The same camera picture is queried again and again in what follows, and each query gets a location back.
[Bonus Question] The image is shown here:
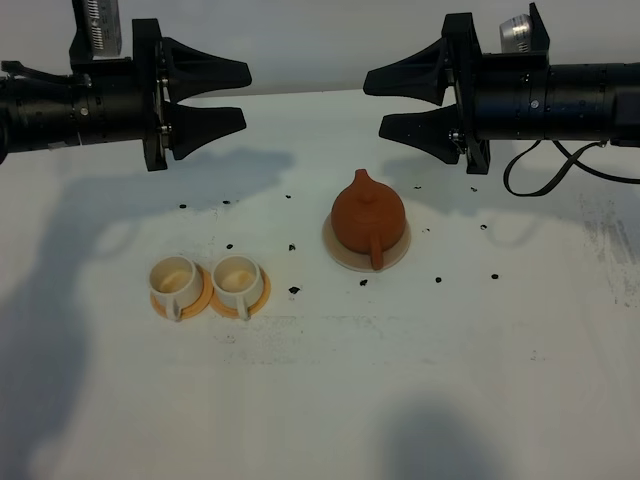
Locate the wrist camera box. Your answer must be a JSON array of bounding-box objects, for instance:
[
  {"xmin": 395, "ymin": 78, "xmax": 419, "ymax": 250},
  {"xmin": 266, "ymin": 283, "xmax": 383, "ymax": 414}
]
[
  {"xmin": 499, "ymin": 14, "xmax": 533, "ymax": 54},
  {"xmin": 69, "ymin": 0, "xmax": 122, "ymax": 64}
]

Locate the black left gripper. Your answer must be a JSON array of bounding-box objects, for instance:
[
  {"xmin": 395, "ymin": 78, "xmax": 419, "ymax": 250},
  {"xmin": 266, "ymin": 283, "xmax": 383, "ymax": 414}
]
[{"xmin": 69, "ymin": 19, "xmax": 251, "ymax": 171}]

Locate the orange saucer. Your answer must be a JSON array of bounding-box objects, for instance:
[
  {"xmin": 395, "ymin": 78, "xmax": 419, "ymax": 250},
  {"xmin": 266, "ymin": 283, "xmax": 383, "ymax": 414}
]
[
  {"xmin": 209, "ymin": 270, "xmax": 271, "ymax": 319},
  {"xmin": 149, "ymin": 264, "xmax": 214, "ymax": 322}
]

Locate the right white teacup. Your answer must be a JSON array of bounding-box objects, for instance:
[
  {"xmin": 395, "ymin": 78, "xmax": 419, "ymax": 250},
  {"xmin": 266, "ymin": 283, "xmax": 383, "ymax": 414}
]
[{"xmin": 210, "ymin": 254, "xmax": 266, "ymax": 320}]

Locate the left orange saucer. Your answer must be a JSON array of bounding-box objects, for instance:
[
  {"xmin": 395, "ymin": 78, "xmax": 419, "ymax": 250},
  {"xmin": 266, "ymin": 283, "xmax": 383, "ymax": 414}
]
[{"xmin": 149, "ymin": 264, "xmax": 214, "ymax": 322}]

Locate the beige round teapot coaster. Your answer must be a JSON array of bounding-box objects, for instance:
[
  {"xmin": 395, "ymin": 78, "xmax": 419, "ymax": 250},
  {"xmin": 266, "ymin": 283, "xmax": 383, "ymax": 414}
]
[{"xmin": 322, "ymin": 212, "xmax": 411, "ymax": 273}]

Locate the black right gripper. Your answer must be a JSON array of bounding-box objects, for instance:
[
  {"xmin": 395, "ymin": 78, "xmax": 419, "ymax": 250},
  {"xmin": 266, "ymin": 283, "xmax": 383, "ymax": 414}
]
[{"xmin": 363, "ymin": 3, "xmax": 550, "ymax": 174}]

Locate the left white teacup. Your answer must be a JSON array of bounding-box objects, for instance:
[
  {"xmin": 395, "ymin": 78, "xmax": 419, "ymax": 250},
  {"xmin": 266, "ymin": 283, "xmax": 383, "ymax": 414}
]
[{"xmin": 148, "ymin": 256, "xmax": 203, "ymax": 321}]

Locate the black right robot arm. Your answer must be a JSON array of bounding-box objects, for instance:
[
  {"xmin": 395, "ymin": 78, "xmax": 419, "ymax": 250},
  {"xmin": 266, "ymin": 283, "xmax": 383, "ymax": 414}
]
[{"xmin": 363, "ymin": 4, "xmax": 639, "ymax": 175}]

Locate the white teacup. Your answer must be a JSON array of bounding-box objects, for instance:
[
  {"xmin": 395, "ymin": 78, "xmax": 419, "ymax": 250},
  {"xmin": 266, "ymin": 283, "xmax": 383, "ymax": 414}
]
[
  {"xmin": 210, "ymin": 254, "xmax": 266, "ymax": 320},
  {"xmin": 148, "ymin": 256, "xmax": 203, "ymax": 321}
]

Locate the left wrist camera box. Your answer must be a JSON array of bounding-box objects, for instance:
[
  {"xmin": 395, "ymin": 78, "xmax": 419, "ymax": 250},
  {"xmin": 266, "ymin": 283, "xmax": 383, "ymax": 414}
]
[{"xmin": 69, "ymin": 0, "xmax": 122, "ymax": 64}]

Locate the brown clay teapot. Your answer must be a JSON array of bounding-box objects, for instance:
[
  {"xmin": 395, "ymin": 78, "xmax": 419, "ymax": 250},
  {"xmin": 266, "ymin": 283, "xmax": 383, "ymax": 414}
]
[{"xmin": 331, "ymin": 168, "xmax": 407, "ymax": 270}]

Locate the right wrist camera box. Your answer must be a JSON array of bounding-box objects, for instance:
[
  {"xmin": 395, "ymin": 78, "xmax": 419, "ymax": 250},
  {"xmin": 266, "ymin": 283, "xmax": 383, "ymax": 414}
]
[{"xmin": 499, "ymin": 14, "xmax": 533, "ymax": 54}]

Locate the right orange saucer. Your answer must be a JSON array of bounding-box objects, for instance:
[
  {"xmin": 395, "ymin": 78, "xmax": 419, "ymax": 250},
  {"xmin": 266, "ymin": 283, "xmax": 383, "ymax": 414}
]
[{"xmin": 209, "ymin": 270, "xmax": 271, "ymax": 319}]

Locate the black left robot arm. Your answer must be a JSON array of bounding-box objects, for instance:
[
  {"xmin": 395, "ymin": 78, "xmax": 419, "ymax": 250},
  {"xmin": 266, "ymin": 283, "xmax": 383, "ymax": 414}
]
[{"xmin": 1, "ymin": 19, "xmax": 252, "ymax": 171}]

